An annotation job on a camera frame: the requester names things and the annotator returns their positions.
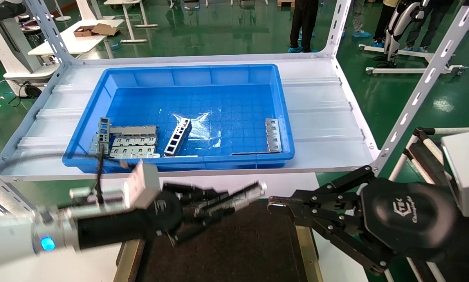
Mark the white background table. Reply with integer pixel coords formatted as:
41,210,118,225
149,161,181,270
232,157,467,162
28,18,125,58

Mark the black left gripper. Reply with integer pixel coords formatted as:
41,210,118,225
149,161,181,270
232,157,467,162
78,183,236,250

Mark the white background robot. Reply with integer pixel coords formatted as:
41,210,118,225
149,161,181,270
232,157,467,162
0,0,60,98

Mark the long metal channel part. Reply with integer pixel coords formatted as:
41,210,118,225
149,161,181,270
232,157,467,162
110,125,159,136

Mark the black container tray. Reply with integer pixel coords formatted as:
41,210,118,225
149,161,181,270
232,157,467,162
115,198,323,282

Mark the slotted metal bracket part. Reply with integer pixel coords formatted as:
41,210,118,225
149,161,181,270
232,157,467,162
265,118,283,153

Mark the clear plastic film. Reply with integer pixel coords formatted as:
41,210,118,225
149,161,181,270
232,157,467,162
172,112,224,148

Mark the white wheeled robot stand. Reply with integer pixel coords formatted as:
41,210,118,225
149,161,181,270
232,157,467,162
359,42,468,76

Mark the white metal shelf rack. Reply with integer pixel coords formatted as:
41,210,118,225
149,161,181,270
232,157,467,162
0,0,469,237

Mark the long grey metal part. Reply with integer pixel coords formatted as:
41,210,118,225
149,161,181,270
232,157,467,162
193,180,267,220

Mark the perforated upright metal part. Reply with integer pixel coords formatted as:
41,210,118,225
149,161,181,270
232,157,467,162
97,117,112,155

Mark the white tube cart black pad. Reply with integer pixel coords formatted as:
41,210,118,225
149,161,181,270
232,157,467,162
387,127,469,282

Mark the white floor stand base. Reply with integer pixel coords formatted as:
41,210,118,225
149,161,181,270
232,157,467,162
54,0,73,22

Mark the person in black trousers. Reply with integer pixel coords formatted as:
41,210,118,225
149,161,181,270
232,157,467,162
288,0,321,54

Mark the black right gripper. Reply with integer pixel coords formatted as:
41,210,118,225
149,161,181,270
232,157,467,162
267,165,460,275

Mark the open cardboard box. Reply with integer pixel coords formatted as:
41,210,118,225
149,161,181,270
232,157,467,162
73,23,118,38

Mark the large blue plastic bin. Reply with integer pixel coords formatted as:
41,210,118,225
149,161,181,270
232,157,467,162
61,63,296,174

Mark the person in grey trousers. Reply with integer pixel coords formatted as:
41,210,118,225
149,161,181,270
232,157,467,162
341,0,372,38

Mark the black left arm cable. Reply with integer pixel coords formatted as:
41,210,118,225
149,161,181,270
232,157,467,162
0,143,106,205

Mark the flat slotted metal plate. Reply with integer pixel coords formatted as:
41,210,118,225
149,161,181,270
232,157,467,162
109,146,161,159
112,135,157,147

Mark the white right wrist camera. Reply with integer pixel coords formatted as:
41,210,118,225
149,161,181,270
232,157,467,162
441,130,469,217

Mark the person in yellow top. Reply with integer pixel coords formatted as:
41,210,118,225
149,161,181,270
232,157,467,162
372,0,400,48

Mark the ladder-shaped metal part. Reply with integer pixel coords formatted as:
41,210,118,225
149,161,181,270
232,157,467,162
163,117,192,157

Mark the black floor cable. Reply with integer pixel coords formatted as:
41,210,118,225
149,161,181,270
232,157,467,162
7,80,28,107

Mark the person in dark trousers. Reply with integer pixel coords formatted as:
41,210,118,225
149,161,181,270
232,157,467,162
402,0,453,54

